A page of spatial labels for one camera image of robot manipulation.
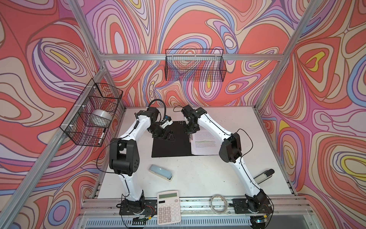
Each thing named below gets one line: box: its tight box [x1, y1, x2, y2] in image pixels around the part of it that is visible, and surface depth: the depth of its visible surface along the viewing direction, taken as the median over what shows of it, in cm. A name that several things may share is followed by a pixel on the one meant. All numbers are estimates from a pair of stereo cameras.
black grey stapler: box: [253, 168, 275, 185], surface depth 82 cm
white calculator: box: [156, 190, 182, 226], surface depth 73 cm
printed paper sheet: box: [190, 125, 222, 156], surface depth 98 cm
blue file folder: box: [151, 120, 221, 158], surface depth 95 cm
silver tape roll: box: [91, 109, 113, 122], surface depth 74 cm
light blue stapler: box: [148, 164, 174, 182], surface depth 84 cm
